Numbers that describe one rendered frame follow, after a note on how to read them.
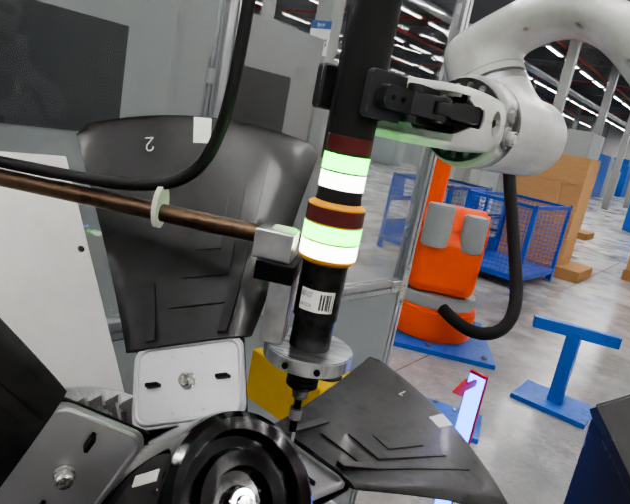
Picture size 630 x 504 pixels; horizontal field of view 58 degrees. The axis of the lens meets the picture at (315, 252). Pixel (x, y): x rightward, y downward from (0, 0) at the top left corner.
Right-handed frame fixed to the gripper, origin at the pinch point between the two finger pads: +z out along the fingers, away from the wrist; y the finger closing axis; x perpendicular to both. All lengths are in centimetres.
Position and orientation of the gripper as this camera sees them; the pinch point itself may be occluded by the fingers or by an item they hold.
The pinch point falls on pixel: (359, 92)
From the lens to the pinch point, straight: 42.6
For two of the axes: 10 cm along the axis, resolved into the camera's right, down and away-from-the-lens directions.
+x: 1.9, -9.6, -2.2
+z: -6.7, 0.4, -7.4
